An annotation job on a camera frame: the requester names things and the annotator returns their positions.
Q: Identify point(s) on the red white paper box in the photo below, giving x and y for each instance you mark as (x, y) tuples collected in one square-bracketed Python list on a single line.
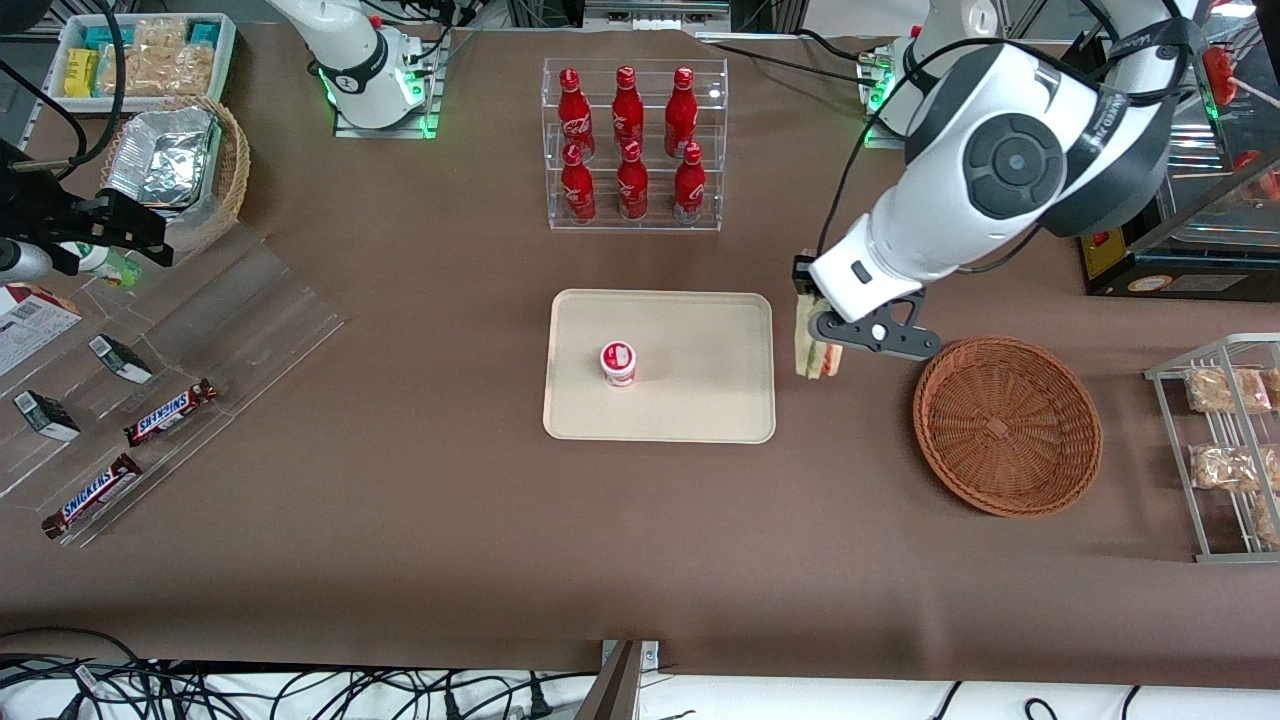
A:
[(30, 325)]

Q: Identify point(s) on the grey metal bracket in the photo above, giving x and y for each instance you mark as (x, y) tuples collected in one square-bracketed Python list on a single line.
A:
[(620, 685)]

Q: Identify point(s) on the brown Snickers bar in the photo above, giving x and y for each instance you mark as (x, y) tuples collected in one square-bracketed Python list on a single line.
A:
[(92, 496), (170, 412)]

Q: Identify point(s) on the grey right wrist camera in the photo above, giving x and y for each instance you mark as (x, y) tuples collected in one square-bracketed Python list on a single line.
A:
[(22, 260)]

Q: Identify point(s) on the red cola bottle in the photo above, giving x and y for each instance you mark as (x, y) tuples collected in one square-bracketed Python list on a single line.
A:
[(627, 105), (689, 190), (681, 108), (572, 110), (631, 188), (577, 190)]

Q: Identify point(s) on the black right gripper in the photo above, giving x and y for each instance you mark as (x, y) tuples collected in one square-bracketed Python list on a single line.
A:
[(40, 213)]

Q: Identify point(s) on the triangle sandwich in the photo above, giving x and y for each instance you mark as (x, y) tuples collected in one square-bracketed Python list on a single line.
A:
[(812, 360)]

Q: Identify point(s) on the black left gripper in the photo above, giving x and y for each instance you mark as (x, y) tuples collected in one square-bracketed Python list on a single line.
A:
[(802, 272)]

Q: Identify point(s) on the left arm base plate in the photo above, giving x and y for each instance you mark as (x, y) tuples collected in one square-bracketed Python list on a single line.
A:
[(882, 140)]

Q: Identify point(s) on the black yellow food machine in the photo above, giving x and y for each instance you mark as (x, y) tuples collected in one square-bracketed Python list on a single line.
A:
[(1180, 272)]

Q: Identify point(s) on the brown round wicker basket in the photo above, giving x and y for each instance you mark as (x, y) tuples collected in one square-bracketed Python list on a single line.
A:
[(1000, 430)]

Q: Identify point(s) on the clear bag of snacks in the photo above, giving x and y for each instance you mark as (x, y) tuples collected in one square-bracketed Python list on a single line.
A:
[(1222, 468), (1225, 390), (1268, 520)]

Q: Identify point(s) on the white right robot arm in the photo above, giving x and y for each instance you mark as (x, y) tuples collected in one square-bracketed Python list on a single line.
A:
[(350, 50)]

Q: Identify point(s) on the clear acrylic bottle rack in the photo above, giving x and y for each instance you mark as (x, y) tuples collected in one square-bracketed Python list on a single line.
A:
[(650, 225)]

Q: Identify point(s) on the green white small bottle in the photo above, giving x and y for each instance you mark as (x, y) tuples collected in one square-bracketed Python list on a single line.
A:
[(110, 266)]

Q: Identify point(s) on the clear pack of crackers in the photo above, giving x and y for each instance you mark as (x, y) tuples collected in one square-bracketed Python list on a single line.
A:
[(160, 70)]

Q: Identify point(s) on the red food on stick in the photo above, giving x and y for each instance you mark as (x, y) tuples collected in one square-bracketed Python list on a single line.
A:
[(1218, 70)]

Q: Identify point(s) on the light wicker basket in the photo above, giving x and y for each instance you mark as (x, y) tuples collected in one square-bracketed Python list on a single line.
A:
[(235, 170)]

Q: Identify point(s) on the white plastic bin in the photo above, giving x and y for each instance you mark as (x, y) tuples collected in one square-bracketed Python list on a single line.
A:
[(225, 60)]

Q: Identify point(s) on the teal snack packet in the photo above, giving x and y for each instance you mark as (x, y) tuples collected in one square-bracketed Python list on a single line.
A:
[(105, 37), (204, 33)]

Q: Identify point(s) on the red white yogurt cup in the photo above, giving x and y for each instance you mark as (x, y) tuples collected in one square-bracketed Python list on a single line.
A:
[(618, 362)]

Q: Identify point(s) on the small black white box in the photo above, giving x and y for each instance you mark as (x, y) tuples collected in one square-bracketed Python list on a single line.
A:
[(45, 415), (120, 358)]

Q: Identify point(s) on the yellow snack packet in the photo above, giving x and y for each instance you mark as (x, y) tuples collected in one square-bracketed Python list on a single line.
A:
[(80, 72)]

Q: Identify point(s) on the clear acrylic stepped stand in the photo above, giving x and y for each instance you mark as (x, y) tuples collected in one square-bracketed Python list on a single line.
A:
[(260, 320)]

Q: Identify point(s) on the beige plastic tray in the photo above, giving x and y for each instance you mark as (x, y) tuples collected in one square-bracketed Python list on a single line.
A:
[(700, 370)]

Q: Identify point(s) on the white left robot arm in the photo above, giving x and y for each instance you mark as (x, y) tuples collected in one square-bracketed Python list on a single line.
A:
[(1000, 100)]

